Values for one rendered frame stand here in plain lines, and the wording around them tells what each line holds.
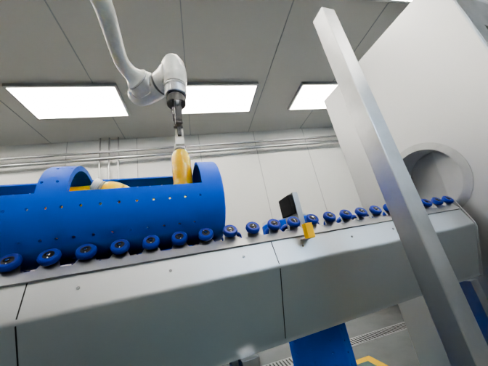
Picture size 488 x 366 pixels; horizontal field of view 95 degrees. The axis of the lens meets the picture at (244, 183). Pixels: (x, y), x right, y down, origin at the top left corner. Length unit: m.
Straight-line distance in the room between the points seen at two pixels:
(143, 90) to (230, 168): 3.43
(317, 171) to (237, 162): 1.72
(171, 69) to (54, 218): 0.68
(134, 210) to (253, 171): 3.88
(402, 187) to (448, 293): 0.26
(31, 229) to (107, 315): 0.27
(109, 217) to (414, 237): 0.79
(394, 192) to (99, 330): 0.80
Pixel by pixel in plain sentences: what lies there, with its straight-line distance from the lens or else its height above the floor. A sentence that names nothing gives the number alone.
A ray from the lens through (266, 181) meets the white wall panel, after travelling 4.44.
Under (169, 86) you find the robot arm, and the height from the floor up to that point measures 1.56.
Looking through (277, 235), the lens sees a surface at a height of 0.93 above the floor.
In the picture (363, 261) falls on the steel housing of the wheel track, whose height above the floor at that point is 0.80.
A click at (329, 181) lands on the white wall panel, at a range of 5.00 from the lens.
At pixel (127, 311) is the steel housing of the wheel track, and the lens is 0.65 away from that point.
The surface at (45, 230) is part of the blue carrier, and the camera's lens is 0.72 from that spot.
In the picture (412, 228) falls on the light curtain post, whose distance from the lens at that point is 0.73.
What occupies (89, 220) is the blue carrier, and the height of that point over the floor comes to 1.03.
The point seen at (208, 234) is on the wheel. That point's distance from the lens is 0.67.
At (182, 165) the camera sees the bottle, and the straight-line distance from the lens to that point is 0.81.
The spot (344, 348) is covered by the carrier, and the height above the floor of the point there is 0.46.
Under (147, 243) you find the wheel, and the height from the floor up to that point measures 0.96.
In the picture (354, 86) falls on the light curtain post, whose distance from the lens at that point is 0.86.
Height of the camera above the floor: 0.87
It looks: 19 degrees up
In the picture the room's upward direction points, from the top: 11 degrees counter-clockwise
